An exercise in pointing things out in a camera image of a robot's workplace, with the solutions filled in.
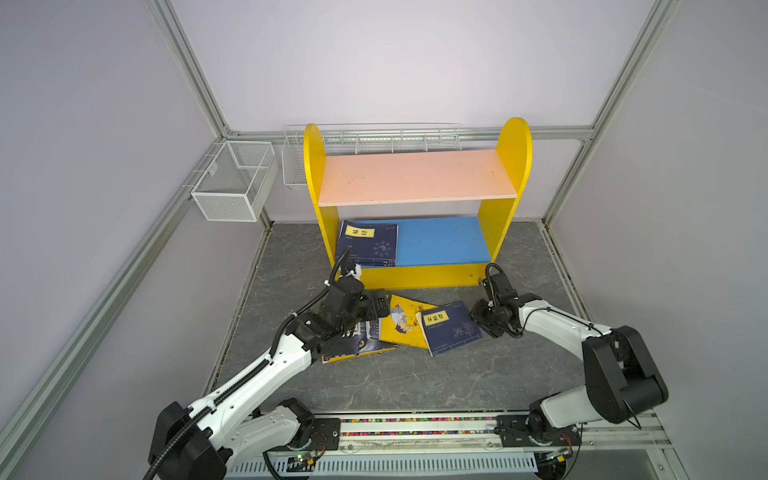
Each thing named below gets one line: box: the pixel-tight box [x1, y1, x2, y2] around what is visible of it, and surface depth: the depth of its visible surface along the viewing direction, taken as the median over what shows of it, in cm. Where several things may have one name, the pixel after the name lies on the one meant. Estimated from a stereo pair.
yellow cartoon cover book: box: [378, 294, 438, 349], surface depth 88 cm
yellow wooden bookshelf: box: [303, 117, 533, 289], surface depth 79 cm
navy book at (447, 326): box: [415, 300, 483, 357], surface depth 91 cm
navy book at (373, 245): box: [336, 220, 399, 268], surface depth 93 cm
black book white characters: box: [322, 320, 397, 363], surface depth 84 cm
